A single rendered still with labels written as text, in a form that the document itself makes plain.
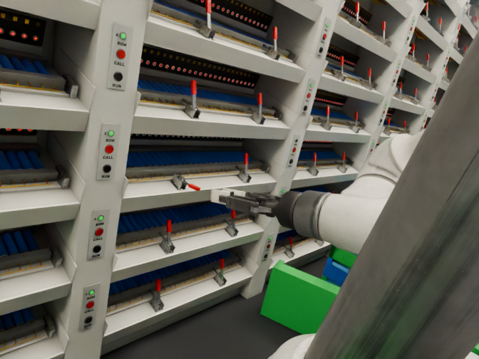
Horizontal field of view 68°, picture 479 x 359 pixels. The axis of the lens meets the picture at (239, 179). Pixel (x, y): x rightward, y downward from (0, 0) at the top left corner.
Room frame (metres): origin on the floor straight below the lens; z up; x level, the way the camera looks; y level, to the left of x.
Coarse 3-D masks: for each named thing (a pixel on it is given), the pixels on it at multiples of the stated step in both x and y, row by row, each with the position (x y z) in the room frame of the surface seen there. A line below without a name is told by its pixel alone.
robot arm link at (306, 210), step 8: (304, 192) 0.65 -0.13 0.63; (312, 192) 0.65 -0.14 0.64; (320, 192) 0.64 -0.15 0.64; (328, 192) 0.64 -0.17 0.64; (304, 200) 0.63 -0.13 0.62; (312, 200) 0.62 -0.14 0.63; (320, 200) 0.61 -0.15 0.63; (296, 208) 0.63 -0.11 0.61; (304, 208) 0.62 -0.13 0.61; (312, 208) 0.61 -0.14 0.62; (320, 208) 0.60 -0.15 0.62; (296, 216) 0.62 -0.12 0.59; (304, 216) 0.61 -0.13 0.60; (312, 216) 0.60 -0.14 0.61; (296, 224) 0.62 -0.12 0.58; (304, 224) 0.61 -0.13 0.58; (312, 224) 0.60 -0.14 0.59; (304, 232) 0.62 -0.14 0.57; (312, 232) 0.60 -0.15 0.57; (320, 240) 0.61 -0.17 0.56
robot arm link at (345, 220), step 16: (368, 176) 0.64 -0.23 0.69; (352, 192) 0.60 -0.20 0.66; (368, 192) 0.59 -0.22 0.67; (384, 192) 0.58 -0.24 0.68; (336, 208) 0.58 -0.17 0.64; (352, 208) 0.57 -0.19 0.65; (368, 208) 0.55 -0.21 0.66; (320, 224) 0.59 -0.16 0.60; (336, 224) 0.57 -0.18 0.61; (352, 224) 0.55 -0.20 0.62; (368, 224) 0.54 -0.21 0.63; (336, 240) 0.57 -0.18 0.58; (352, 240) 0.55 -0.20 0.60
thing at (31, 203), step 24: (0, 144) 0.71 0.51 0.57; (24, 144) 0.75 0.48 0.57; (0, 168) 0.66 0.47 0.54; (24, 168) 0.69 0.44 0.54; (48, 168) 0.71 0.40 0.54; (72, 168) 0.71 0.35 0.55; (0, 192) 0.61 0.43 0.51; (24, 192) 0.64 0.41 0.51; (48, 192) 0.67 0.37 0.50; (72, 192) 0.70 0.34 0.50; (0, 216) 0.58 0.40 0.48; (24, 216) 0.61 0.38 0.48; (48, 216) 0.64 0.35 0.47; (72, 216) 0.68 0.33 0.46
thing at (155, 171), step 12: (132, 168) 0.85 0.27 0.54; (144, 168) 0.87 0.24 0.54; (156, 168) 0.90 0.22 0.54; (168, 168) 0.93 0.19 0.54; (180, 168) 0.96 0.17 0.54; (192, 168) 0.99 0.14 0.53; (204, 168) 1.03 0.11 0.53; (216, 168) 1.07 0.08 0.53; (228, 168) 1.12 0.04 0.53; (240, 168) 1.17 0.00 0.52; (252, 168) 1.22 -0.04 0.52
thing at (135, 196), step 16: (144, 144) 0.99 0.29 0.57; (160, 144) 1.03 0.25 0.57; (176, 144) 1.08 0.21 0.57; (192, 144) 1.13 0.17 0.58; (208, 144) 1.18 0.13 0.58; (224, 144) 1.24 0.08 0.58; (240, 144) 1.30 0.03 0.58; (256, 160) 1.29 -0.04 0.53; (272, 160) 1.25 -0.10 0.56; (160, 176) 0.92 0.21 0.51; (256, 176) 1.19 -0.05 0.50; (272, 176) 1.24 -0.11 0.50; (128, 192) 0.79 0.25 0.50; (144, 192) 0.82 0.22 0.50; (160, 192) 0.85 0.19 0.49; (176, 192) 0.88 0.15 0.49; (192, 192) 0.92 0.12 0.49; (208, 192) 0.97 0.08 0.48; (128, 208) 0.78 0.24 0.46; (144, 208) 0.82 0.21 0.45
